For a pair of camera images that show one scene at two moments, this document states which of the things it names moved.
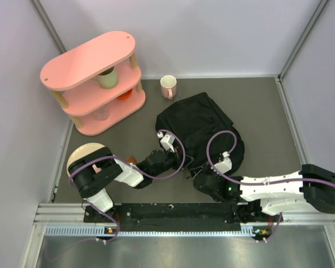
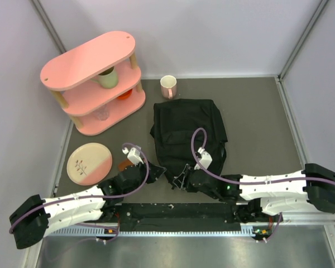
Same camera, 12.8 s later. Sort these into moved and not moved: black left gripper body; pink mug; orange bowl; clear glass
Moved: black left gripper body
Not moved: orange bowl; clear glass; pink mug
